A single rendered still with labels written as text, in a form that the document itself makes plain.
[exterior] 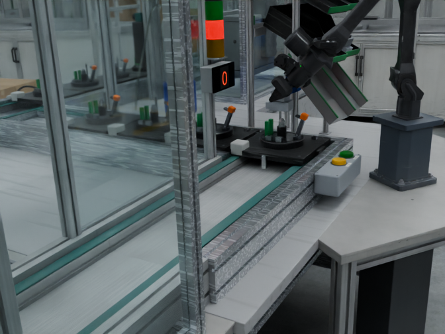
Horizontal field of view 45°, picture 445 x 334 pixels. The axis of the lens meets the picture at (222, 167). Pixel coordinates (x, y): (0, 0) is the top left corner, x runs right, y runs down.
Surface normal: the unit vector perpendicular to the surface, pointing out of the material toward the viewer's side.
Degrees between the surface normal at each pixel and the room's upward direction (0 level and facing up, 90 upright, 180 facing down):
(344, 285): 90
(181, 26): 90
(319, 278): 1
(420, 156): 90
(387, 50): 90
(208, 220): 0
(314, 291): 0
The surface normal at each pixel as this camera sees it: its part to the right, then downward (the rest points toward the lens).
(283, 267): -0.04, -0.94
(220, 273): 0.87, 0.14
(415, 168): 0.42, 0.29
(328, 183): -0.50, 0.30
